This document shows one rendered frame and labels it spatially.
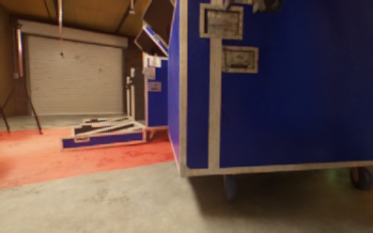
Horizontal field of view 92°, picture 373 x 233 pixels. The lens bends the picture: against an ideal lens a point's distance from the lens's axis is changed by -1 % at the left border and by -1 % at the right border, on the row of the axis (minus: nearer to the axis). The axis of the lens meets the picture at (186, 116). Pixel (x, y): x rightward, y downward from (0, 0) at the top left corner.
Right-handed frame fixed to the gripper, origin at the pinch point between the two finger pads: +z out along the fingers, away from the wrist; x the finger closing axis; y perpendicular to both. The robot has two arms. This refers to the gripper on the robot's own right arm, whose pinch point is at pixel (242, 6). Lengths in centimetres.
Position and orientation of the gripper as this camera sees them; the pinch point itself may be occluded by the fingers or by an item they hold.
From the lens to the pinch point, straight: 71.7
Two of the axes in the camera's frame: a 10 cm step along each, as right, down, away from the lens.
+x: -9.9, 0.1, -1.4
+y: 0.0, -10.0, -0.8
